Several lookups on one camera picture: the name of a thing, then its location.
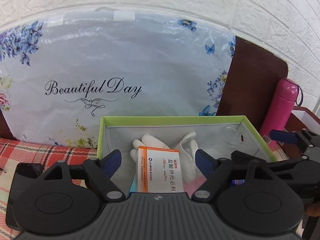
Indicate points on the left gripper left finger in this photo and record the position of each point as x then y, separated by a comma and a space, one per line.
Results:
98, 177

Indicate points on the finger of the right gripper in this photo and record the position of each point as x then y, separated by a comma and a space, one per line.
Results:
304, 139

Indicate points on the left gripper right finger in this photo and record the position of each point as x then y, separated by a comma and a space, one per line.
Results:
217, 173

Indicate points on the orange white medicine box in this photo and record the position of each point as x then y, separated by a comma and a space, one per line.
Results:
158, 170

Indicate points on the brown cardboard box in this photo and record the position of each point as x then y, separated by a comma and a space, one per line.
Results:
300, 118

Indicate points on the white cotton gloves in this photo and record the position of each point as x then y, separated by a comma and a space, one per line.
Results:
187, 148

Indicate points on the pink thermos bottle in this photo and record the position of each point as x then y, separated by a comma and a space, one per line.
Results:
286, 96

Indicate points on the light green cardboard box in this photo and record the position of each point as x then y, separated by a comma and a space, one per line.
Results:
219, 136

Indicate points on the black smartphone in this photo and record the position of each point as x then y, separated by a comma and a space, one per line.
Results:
24, 176

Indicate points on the dark brown headboard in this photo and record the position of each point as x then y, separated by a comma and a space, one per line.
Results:
251, 82

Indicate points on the red plaid bed sheet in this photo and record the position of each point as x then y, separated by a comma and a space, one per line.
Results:
14, 152

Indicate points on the floral Beautiful Day bag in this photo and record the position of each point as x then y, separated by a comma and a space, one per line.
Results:
60, 75

